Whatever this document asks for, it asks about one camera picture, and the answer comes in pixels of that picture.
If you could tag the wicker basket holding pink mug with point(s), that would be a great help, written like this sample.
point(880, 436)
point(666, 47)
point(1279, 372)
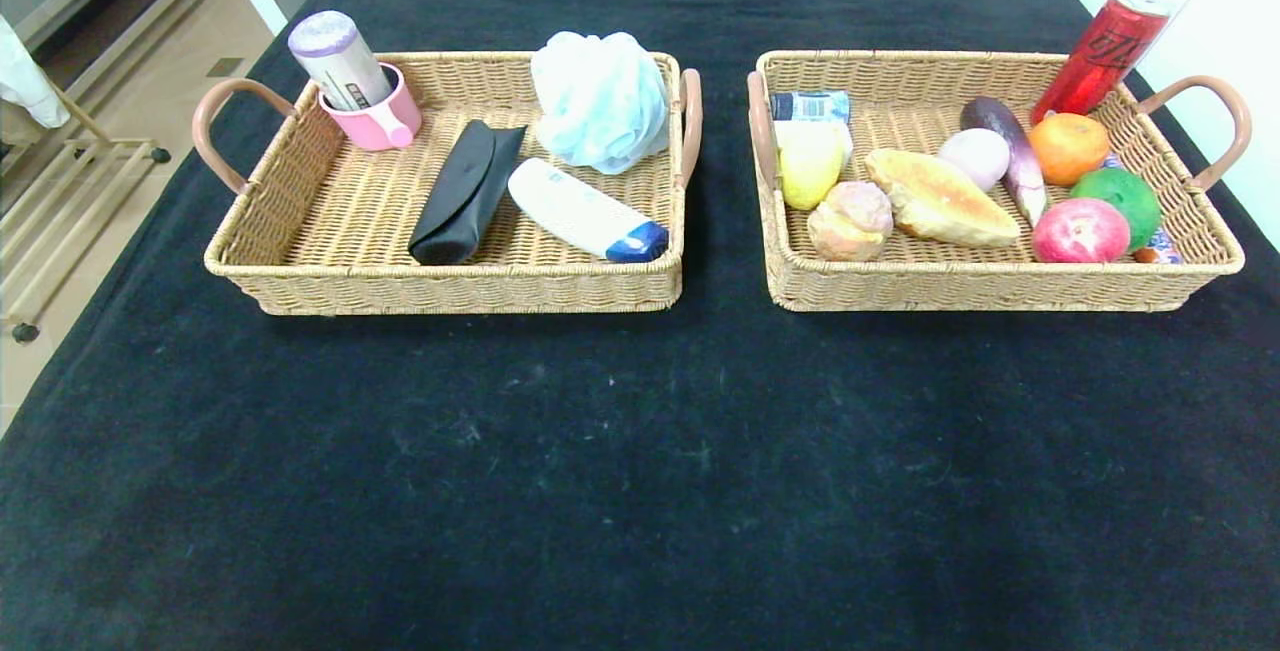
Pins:
point(350, 201)

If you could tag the yellow round fruit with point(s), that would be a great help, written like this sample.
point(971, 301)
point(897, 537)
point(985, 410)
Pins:
point(810, 168)

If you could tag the colourful snack packet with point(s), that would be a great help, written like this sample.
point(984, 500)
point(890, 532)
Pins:
point(1160, 253)

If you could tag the black table cloth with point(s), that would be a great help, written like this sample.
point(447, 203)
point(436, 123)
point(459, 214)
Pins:
point(600, 481)

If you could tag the red peach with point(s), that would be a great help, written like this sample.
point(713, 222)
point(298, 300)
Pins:
point(1080, 231)

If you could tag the white hanging cloth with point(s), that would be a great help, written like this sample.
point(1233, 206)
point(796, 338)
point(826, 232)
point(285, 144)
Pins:
point(25, 81)

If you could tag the small white juice carton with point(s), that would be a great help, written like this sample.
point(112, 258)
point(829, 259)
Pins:
point(847, 136)

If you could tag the red soda can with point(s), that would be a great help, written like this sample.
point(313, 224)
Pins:
point(1105, 51)

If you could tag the orange fruit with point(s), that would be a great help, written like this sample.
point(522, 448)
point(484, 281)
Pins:
point(1068, 147)

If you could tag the small blue labelled bottle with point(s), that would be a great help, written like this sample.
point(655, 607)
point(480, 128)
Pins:
point(810, 107)

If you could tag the cream puff pastry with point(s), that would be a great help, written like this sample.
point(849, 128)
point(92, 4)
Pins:
point(850, 223)

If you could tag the white shampoo bottle blue cap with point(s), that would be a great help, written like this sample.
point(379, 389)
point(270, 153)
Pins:
point(575, 209)

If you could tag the pink mug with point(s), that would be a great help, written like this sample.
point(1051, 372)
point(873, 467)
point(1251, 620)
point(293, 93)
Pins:
point(380, 126)

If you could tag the beige metal trolley frame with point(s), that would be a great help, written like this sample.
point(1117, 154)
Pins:
point(120, 144)

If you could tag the black curved plastic piece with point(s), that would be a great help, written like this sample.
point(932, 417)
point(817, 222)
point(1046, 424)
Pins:
point(462, 196)

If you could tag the wicker basket holding food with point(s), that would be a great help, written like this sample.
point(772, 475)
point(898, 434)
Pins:
point(900, 81)

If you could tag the light blue bath pouf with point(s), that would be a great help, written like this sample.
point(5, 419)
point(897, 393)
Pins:
point(600, 101)

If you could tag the white tube with purple cap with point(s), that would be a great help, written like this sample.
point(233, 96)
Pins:
point(335, 56)

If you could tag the pale purple round ball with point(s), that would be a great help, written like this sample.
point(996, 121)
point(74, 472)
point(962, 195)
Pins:
point(975, 159)

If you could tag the green round fruit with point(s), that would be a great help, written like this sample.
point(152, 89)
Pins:
point(1125, 196)

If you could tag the golden bread loaf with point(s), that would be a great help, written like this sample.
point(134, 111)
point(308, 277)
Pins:
point(940, 201)

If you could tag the purple eggplant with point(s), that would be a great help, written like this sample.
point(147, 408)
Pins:
point(1020, 156)

